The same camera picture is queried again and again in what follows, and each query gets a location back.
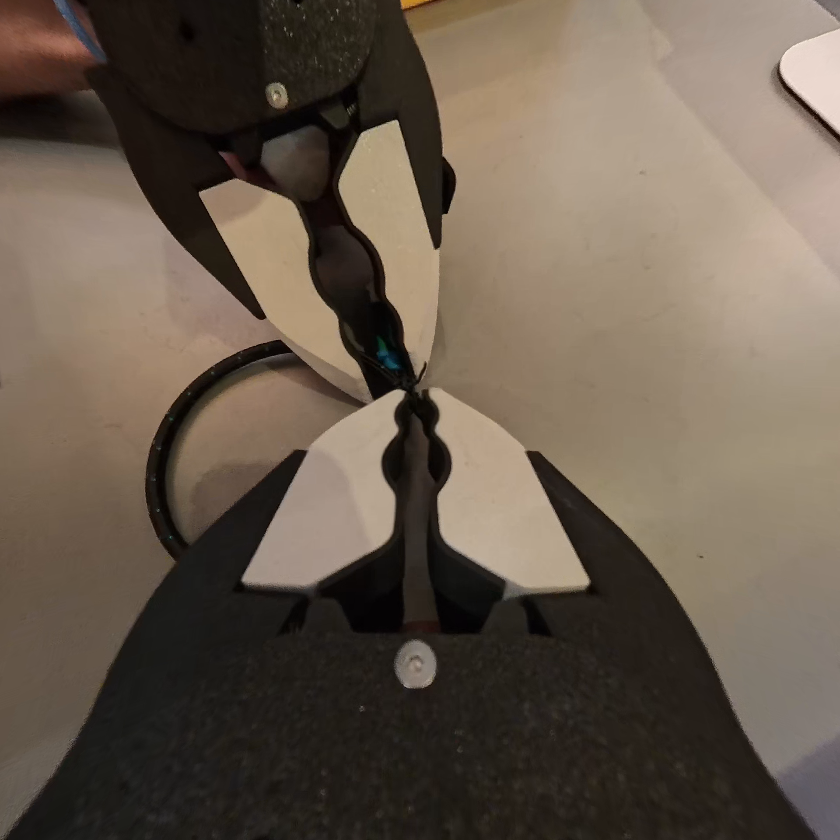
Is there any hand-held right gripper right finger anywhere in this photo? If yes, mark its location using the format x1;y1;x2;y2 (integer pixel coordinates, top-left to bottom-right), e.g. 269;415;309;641
423;387;592;632

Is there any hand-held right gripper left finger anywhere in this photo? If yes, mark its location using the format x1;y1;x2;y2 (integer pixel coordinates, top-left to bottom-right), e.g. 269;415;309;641
241;388;406;632

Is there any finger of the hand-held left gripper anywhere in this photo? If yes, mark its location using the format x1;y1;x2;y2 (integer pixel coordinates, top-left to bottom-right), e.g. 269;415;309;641
335;118;442;383
197;180;371;403

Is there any thin braided green-plug HDMI cable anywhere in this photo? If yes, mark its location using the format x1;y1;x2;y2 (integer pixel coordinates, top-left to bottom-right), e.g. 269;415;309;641
146;282;421;562

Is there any person's left forearm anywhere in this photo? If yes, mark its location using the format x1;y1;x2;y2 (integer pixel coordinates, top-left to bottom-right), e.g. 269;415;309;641
0;0;99;99

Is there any person's left hand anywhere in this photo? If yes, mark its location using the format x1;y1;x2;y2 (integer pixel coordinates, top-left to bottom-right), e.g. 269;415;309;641
220;151;277;194

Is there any blue wristband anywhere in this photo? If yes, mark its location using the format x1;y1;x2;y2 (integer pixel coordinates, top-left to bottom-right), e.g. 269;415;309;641
56;0;107;63

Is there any white tablet stand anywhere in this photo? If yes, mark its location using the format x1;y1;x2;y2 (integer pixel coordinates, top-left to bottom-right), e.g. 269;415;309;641
780;29;840;139

